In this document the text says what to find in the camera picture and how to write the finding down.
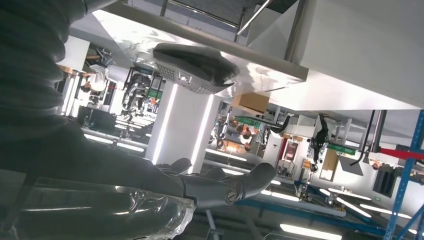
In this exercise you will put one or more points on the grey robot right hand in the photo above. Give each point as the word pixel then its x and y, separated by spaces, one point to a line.
pixel 82 172

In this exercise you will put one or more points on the grey stamped metal part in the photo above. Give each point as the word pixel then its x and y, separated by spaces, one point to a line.
pixel 195 66

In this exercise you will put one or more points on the blue metal shelf rack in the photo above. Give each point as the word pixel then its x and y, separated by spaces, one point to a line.
pixel 402 185

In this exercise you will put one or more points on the person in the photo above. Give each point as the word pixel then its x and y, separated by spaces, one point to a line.
pixel 97 81
pixel 246 137

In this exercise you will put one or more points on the white square pillar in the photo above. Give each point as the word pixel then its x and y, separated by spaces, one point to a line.
pixel 185 129

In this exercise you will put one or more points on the steel side table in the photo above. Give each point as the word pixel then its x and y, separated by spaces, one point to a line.
pixel 132 36

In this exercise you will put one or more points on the brown cardboard box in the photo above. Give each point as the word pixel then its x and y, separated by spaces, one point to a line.
pixel 251 103

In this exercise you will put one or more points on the black humanoid robot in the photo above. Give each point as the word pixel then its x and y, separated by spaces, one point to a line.
pixel 319 139

